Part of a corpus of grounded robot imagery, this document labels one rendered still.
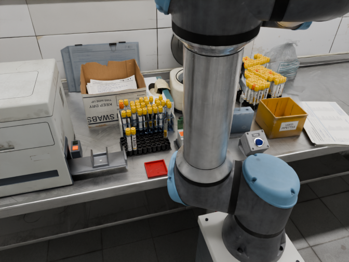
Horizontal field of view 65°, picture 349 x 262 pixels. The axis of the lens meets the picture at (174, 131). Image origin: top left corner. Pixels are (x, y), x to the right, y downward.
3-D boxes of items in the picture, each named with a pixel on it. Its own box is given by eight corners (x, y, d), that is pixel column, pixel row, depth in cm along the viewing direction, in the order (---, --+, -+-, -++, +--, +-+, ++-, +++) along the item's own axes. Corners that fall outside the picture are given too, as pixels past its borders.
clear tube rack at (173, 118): (122, 140, 101) (120, 124, 97) (119, 125, 109) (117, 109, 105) (175, 132, 106) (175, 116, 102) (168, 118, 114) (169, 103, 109)
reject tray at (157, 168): (148, 178, 86) (147, 177, 86) (144, 164, 91) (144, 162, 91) (169, 174, 88) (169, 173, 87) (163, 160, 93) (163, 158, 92)
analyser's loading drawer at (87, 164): (59, 180, 82) (55, 168, 79) (61, 165, 87) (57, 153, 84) (128, 168, 87) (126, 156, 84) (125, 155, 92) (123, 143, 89)
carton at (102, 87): (86, 128, 107) (79, 94, 98) (85, 93, 129) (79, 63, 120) (149, 119, 112) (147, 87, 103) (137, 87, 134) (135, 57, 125)
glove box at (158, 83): (149, 119, 113) (148, 99, 107) (139, 91, 131) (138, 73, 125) (178, 115, 115) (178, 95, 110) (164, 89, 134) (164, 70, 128)
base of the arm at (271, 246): (294, 265, 62) (307, 240, 56) (229, 269, 61) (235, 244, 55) (271, 210, 74) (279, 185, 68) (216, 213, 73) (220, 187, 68)
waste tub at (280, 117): (269, 140, 103) (275, 118, 97) (254, 119, 114) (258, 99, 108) (300, 135, 106) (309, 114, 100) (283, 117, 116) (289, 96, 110)
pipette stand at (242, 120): (226, 138, 103) (229, 116, 97) (220, 127, 109) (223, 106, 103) (251, 136, 105) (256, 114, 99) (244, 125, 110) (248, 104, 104)
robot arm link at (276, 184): (290, 241, 56) (310, 197, 48) (224, 226, 59) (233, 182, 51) (285, 197, 66) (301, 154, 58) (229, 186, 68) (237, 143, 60)
